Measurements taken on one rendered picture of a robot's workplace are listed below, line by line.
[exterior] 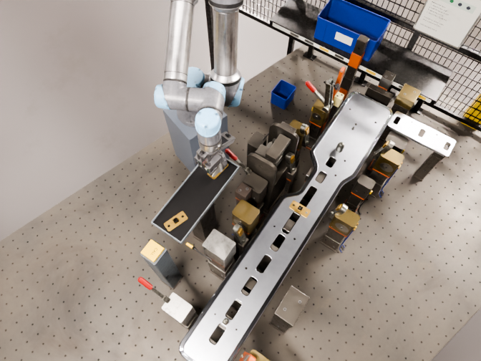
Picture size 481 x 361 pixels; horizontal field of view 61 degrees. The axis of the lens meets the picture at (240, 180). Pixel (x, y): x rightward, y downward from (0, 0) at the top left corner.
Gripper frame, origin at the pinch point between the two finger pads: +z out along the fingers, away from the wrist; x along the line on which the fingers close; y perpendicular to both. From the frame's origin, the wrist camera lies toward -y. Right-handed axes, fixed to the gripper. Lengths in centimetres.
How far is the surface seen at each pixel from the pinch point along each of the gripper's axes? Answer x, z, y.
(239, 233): 20.9, 10.2, 12.0
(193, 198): 0.5, 3.5, 14.3
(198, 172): -5.3, 3.6, 5.3
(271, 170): 15.3, 3.3, -13.6
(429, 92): 43, 17, -98
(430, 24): 25, -1, -115
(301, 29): -26, 17, -91
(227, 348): 43, 19, 45
